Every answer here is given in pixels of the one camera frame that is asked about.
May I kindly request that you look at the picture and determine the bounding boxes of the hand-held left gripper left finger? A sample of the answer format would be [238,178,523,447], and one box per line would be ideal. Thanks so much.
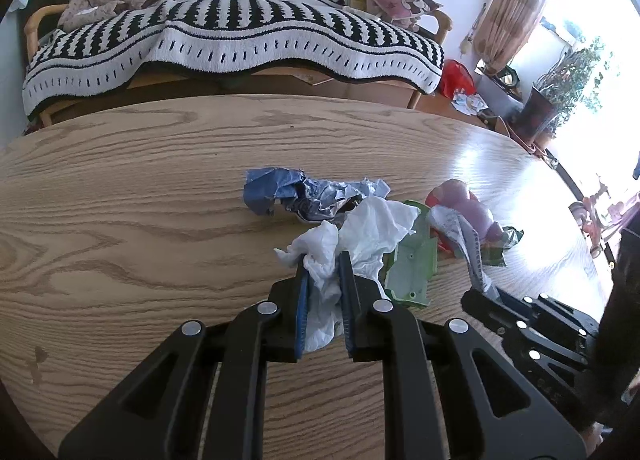
[58,260,311,460]

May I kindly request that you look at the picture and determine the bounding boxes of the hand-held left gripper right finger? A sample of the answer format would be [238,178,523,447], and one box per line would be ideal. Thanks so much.
[339,251,587,460]

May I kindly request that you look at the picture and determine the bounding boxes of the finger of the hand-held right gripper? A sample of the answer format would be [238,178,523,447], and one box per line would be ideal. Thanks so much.
[460,289,588,373]
[492,289,601,341]

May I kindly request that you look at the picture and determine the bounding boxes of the white tissue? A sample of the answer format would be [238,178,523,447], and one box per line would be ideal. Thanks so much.
[273,197,422,354]

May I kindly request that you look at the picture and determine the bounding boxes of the white printed paper strip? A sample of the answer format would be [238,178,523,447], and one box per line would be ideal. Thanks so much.
[429,205,499,299]

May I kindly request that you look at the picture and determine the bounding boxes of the light green plastic piece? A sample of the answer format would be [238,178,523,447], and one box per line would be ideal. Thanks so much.
[383,199,440,310]

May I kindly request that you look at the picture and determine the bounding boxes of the pink tricycle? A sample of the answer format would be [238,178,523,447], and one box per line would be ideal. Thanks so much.
[569,179,623,257]

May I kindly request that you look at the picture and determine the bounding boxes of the red green snack packet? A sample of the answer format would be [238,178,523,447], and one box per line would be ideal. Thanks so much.
[425,179,524,267]

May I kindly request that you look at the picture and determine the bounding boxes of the crumpled dark blue wrapper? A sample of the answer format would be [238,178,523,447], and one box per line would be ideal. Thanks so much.
[243,167,392,227]

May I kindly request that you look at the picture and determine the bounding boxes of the green potted plant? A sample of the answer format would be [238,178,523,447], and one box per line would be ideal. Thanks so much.
[515,37,617,144]

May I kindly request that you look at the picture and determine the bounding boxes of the red plastic bag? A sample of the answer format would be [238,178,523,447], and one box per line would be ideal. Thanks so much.
[438,59,476,98]

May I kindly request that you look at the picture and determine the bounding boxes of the black white striped blanket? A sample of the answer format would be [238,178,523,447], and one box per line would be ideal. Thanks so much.
[22,0,446,117]

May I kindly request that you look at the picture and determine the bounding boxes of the pink cartoon cushion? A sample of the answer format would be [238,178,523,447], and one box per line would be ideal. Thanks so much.
[352,0,444,30]

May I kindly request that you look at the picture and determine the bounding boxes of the checked beige curtain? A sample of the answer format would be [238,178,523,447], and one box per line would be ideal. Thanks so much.
[472,0,569,74]

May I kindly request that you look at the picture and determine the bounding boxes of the wooden frame sofa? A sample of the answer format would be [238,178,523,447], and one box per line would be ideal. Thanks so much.
[22,0,454,127]

